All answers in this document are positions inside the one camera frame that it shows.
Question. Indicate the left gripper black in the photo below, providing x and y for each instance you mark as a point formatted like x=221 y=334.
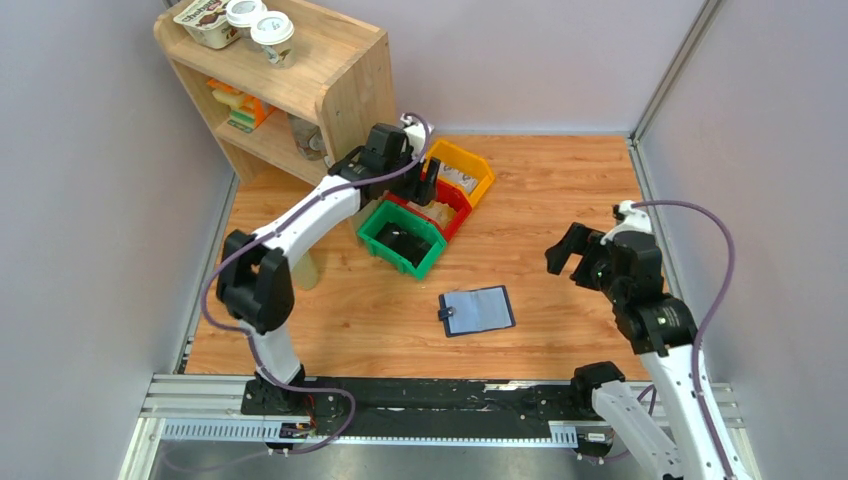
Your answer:
x=422 y=192

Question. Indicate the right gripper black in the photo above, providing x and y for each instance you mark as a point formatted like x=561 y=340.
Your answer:
x=579 y=240

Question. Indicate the yellow VIP card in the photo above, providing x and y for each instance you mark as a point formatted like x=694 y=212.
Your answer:
x=440 y=213

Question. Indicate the navy blue card holder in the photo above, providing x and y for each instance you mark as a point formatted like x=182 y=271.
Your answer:
x=475 y=311

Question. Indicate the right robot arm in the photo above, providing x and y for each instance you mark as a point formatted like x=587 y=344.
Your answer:
x=696 y=443

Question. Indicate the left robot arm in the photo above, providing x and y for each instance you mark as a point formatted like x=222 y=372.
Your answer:
x=254 y=280

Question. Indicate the red plastic bin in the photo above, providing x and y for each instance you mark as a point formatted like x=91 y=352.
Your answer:
x=446 y=193

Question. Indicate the green plastic bin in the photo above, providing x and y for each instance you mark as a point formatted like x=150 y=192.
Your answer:
x=390 y=212

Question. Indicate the white sachet in yellow bin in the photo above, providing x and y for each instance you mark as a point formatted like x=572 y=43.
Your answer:
x=465 y=181

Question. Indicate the yellow plastic bin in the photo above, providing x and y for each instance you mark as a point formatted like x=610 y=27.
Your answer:
x=475 y=165

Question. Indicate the black bag in green bin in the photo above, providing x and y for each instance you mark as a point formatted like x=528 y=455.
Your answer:
x=407 y=245

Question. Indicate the glass jar on shelf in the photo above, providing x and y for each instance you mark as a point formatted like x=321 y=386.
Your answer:
x=307 y=137

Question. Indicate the clear squeeze bottle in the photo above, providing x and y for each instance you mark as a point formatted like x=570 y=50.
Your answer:
x=305 y=273

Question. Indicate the wooden shelf unit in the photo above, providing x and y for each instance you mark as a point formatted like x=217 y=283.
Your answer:
x=341 y=81

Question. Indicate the orange snack package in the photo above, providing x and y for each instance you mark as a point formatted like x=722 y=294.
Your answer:
x=247 y=112

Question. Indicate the white lidded paper cup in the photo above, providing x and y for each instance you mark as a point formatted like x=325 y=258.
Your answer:
x=241 y=14

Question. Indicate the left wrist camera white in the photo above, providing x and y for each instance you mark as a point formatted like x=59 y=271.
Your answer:
x=418 y=132

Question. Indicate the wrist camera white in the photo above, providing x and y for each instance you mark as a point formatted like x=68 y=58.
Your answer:
x=418 y=132
x=629 y=218

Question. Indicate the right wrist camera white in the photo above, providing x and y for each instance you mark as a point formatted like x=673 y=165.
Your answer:
x=629 y=218

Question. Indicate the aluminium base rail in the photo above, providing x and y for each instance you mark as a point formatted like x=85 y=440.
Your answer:
x=391 y=411

